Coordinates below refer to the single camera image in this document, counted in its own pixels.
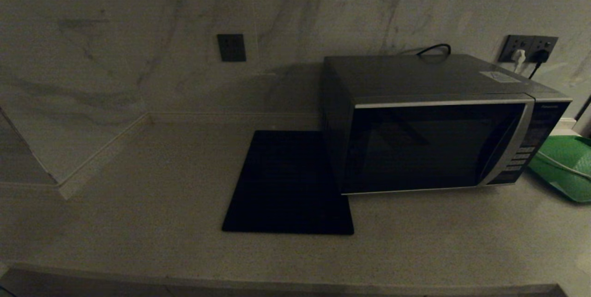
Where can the dark glass microwave door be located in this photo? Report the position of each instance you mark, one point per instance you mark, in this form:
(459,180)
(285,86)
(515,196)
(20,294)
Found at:
(415,149)

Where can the black double wall socket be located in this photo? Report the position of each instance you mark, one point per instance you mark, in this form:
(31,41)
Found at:
(528,42)

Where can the black single wall socket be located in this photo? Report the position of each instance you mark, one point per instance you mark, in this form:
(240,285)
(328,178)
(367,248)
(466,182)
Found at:
(231,47)

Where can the green plastic tray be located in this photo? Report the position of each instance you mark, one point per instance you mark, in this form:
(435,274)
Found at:
(565,167)

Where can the white plug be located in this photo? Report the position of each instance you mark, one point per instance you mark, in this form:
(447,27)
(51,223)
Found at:
(520,58)

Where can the silver microwave oven body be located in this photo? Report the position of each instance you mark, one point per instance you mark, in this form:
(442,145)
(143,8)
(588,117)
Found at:
(415,75)

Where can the black induction cooktop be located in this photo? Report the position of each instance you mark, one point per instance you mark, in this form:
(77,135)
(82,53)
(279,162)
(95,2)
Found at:
(286,181)

